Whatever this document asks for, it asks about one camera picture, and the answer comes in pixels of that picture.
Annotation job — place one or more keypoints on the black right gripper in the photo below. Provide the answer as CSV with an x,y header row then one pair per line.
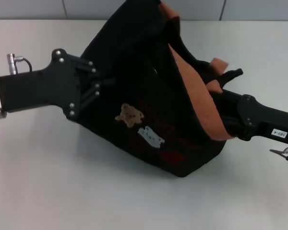
x,y
266,122

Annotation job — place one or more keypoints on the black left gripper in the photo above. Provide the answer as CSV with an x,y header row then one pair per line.
x,y
38,91

